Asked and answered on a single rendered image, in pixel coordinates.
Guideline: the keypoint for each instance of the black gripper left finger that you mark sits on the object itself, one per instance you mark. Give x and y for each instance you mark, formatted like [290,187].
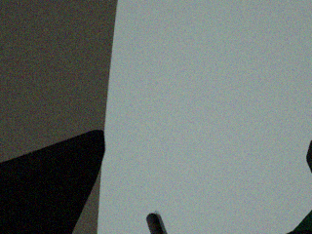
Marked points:
[45,191]

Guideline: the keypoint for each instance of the black rod with grey end cap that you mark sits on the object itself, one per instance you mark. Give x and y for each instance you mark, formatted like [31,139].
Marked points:
[154,224]

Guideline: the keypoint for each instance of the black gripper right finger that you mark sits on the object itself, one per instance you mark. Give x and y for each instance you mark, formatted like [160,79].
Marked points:
[309,156]

